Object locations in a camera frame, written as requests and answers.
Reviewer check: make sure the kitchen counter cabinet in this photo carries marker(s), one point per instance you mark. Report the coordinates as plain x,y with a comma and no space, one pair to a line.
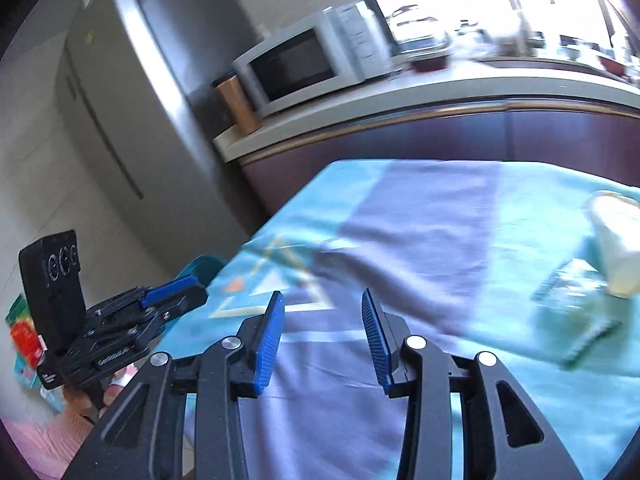
400,135

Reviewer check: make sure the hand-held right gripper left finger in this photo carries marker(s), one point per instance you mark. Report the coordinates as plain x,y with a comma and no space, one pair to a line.
267,350

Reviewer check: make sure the dark red bowl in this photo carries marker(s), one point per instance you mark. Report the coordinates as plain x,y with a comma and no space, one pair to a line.
430,62

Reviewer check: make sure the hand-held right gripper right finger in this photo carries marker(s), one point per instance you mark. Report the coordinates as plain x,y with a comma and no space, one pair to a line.
377,350

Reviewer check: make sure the teal patterned tablecloth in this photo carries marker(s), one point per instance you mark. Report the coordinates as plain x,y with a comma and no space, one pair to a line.
425,240

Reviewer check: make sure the white cup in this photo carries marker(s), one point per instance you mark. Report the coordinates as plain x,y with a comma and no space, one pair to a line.
617,250

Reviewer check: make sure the blue plastic trash bin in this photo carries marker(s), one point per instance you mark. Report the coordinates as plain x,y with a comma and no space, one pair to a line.
205,265

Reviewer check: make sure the white microwave oven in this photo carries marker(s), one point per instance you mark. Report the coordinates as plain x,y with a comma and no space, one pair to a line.
345,50

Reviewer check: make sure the metal pot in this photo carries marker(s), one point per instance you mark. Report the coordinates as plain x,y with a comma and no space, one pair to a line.
417,30

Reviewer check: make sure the person's pink knit clothing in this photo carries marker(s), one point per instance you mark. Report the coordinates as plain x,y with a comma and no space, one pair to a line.
40,440

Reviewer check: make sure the red bag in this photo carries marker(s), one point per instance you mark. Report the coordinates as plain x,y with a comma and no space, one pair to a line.
25,342

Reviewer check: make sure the silver refrigerator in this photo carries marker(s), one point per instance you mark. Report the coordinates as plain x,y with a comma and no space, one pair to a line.
165,85

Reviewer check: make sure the copper canister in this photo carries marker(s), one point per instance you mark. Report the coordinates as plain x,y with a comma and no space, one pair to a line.
240,105

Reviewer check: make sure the clear plastic packaging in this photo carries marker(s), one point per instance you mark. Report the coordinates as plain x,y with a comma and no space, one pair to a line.
570,290

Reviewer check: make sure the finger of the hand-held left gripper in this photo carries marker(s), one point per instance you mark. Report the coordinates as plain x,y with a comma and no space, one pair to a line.
187,305
167,290

